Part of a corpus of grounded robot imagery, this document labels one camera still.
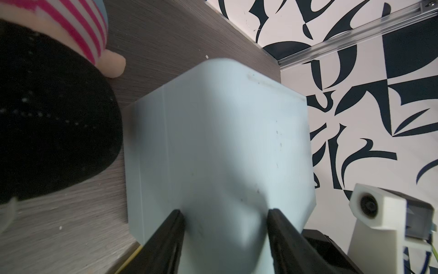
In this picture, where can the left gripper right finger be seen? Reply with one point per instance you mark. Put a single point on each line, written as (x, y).
(291, 252)

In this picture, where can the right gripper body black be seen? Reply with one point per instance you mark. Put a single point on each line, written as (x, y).
(332, 254)

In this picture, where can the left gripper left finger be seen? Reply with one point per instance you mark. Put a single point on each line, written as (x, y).
(161, 254)

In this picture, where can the light blue drawer box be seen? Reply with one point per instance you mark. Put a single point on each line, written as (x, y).
(223, 144)

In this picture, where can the plush doll black hair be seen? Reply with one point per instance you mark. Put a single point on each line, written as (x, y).
(60, 121)

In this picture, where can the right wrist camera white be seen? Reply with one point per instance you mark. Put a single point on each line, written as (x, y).
(388, 223)

